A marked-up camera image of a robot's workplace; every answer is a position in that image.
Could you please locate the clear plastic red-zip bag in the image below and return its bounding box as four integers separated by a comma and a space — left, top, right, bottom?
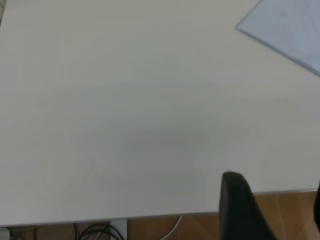
235, 0, 320, 77

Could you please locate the white table leg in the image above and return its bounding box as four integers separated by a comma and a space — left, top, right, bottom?
109, 219, 129, 240

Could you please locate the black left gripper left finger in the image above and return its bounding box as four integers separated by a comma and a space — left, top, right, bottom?
219, 171, 279, 240

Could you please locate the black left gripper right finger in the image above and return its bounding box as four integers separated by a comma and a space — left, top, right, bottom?
313, 180, 320, 227

